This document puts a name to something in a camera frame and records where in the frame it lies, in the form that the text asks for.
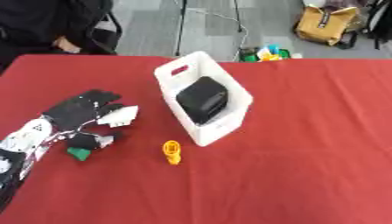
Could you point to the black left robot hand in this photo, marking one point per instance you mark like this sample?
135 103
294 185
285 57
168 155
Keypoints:
76 110

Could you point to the white block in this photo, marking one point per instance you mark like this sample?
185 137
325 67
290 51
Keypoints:
121 116

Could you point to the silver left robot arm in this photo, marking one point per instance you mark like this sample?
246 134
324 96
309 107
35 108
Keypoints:
23 145

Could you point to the black cube box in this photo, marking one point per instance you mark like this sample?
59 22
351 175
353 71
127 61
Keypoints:
202 99

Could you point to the white plastic box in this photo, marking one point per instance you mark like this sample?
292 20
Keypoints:
204 96

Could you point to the green block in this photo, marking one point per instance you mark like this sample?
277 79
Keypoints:
79 152

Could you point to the black chair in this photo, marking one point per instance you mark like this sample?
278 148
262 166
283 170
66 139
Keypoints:
104 32

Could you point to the person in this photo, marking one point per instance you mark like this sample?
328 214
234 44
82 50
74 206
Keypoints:
38 26

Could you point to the yellow toy figure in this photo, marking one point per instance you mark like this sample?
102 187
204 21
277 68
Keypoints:
172 151

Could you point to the black tripod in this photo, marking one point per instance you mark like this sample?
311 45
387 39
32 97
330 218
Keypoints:
204 20

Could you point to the colourful toy pile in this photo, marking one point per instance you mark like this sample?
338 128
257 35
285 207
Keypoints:
265 54

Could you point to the yellow bag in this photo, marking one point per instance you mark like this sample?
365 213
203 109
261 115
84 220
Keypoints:
324 24

